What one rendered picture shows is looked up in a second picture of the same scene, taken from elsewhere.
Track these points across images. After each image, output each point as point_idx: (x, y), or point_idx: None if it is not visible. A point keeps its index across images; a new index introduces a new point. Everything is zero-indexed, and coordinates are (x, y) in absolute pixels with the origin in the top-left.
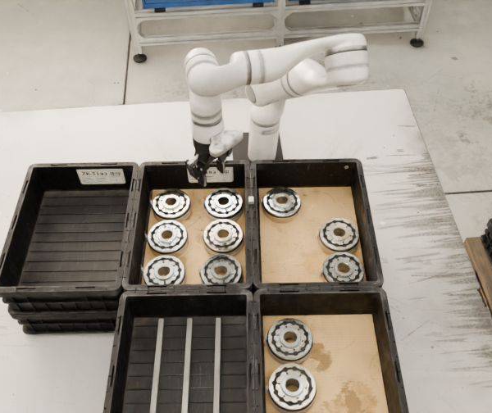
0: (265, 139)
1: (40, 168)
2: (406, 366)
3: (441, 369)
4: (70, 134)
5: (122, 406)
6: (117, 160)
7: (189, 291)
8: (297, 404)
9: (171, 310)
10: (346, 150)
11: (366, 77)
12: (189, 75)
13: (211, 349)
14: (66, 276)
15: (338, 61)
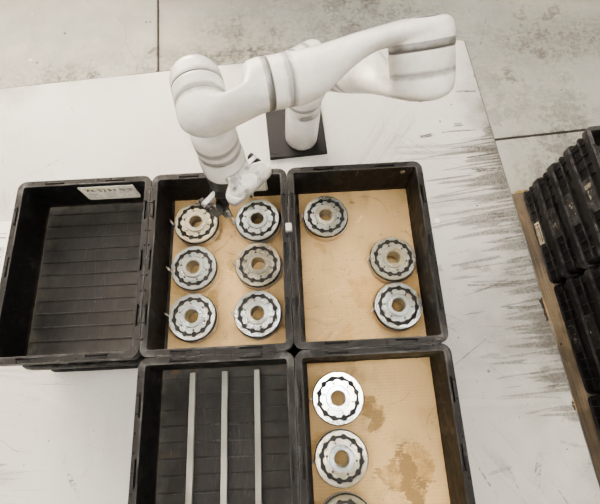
0: (304, 126)
1: (33, 188)
2: (460, 394)
3: (497, 396)
4: (82, 116)
5: (156, 481)
6: (138, 148)
7: (218, 356)
8: (347, 481)
9: (203, 366)
10: (397, 126)
11: (451, 89)
12: (177, 109)
13: (251, 407)
14: (82, 319)
15: (411, 66)
